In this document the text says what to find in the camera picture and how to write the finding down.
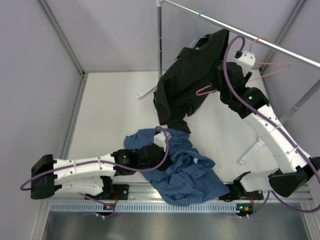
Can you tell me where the blue checked shirt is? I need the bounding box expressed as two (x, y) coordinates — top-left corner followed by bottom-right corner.
(123, 127), (230, 207)

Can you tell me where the pink wire hanger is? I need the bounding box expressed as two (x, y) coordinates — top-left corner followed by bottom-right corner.
(195, 36), (292, 97)

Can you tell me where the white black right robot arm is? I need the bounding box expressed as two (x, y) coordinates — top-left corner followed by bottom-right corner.
(217, 62), (320, 199)

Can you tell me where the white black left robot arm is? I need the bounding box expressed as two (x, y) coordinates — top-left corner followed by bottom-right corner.
(30, 143), (173, 200)

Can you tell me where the black pinstriped shirt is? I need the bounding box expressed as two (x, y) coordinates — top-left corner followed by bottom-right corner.
(153, 29), (229, 134)

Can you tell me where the white left rack foot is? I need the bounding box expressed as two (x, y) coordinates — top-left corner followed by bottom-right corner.
(135, 85), (157, 100)

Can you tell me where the silver clothes rack top bar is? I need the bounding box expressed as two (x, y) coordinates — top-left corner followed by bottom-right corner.
(162, 0), (320, 69)

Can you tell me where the silver right rack pole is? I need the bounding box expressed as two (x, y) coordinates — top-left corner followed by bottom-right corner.
(280, 80), (320, 124)

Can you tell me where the silver rack pole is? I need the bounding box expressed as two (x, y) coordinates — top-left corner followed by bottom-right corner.
(156, 0), (163, 79)
(280, 80), (320, 124)

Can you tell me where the silver left rack pole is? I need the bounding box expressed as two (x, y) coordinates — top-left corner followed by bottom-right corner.
(156, 0), (163, 79)

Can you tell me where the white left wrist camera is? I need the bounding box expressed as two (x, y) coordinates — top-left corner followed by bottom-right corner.
(153, 131), (172, 152)

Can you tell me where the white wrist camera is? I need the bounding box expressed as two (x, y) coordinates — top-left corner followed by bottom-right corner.
(153, 131), (172, 152)
(235, 50), (256, 77)

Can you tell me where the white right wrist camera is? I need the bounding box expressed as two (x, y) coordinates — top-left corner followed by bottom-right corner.
(235, 50), (256, 77)

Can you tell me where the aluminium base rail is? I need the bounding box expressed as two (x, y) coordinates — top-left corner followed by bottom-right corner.
(40, 182), (313, 203)

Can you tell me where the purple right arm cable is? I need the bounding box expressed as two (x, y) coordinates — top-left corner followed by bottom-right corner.
(222, 35), (320, 214)

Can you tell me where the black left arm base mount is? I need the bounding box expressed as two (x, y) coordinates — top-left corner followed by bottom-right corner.
(99, 184), (129, 201)

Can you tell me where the grey slotted cable duct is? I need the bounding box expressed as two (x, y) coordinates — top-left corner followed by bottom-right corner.
(50, 202), (252, 214)

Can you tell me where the blue wire hanger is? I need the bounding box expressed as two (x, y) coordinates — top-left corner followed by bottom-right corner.
(188, 10), (207, 48)

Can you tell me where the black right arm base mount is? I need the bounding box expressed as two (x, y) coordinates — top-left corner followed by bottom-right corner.
(218, 184), (247, 202)

